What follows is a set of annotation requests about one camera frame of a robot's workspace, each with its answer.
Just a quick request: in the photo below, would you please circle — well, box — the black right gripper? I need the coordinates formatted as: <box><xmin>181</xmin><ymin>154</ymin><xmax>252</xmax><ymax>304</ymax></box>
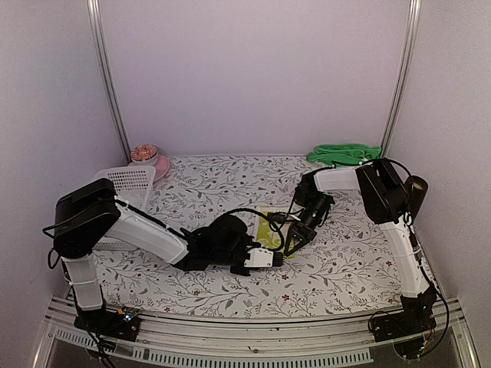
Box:
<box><xmin>285</xmin><ymin>194</ymin><xmax>331</xmax><ymax>258</ymax></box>

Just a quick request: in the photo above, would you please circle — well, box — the yellow-green crocodile towel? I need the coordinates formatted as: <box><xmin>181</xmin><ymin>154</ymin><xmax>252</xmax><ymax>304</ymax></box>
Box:
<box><xmin>253</xmin><ymin>206</ymin><xmax>288</xmax><ymax>250</ymax></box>

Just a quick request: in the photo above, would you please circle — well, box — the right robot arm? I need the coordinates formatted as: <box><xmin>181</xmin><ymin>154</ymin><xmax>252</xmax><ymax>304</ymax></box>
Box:
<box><xmin>283</xmin><ymin>158</ymin><xmax>437</xmax><ymax>334</ymax></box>

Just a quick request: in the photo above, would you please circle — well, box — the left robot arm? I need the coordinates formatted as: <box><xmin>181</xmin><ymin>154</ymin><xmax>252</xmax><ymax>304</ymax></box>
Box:
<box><xmin>42</xmin><ymin>179</ymin><xmax>273</xmax><ymax>333</ymax></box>

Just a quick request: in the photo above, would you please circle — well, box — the floral patterned table mat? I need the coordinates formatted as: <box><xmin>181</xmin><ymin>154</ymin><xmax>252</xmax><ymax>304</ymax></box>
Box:
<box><xmin>94</xmin><ymin>156</ymin><xmax>402</xmax><ymax>318</ymax></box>

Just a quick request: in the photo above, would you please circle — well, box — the green microfiber towel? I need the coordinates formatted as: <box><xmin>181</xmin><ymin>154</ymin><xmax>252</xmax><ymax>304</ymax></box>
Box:
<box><xmin>306</xmin><ymin>143</ymin><xmax>382</xmax><ymax>166</ymax></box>

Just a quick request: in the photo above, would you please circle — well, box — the pink plate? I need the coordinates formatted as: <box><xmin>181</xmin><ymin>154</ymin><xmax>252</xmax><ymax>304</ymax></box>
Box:
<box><xmin>129</xmin><ymin>154</ymin><xmax>170</xmax><ymax>183</ymax></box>

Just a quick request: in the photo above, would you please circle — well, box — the white plastic basket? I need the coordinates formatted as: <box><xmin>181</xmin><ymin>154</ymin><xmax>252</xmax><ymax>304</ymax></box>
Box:
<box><xmin>88</xmin><ymin>166</ymin><xmax>159</xmax><ymax>255</ymax></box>

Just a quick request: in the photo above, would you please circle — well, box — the dark brown cylinder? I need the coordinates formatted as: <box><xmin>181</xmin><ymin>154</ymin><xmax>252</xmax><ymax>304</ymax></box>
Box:
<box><xmin>404</xmin><ymin>176</ymin><xmax>428</xmax><ymax>219</ymax></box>

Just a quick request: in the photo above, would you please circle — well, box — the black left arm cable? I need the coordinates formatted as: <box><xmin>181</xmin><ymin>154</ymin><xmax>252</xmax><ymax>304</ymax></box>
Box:
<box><xmin>220</xmin><ymin>207</ymin><xmax>287</xmax><ymax>254</ymax></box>

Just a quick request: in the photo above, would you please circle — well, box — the aluminium front rail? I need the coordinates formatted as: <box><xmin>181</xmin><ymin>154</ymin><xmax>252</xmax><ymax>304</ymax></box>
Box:
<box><xmin>33</xmin><ymin>297</ymin><xmax>481</xmax><ymax>367</ymax></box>

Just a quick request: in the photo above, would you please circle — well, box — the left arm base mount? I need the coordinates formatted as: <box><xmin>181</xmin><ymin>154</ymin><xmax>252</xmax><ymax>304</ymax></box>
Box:
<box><xmin>72</xmin><ymin>288</ymin><xmax>141</xmax><ymax>342</ymax></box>

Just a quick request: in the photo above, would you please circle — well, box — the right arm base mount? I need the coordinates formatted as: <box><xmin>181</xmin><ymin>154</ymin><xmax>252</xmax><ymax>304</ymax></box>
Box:
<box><xmin>367</xmin><ymin>310</ymin><xmax>437</xmax><ymax>342</ymax></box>

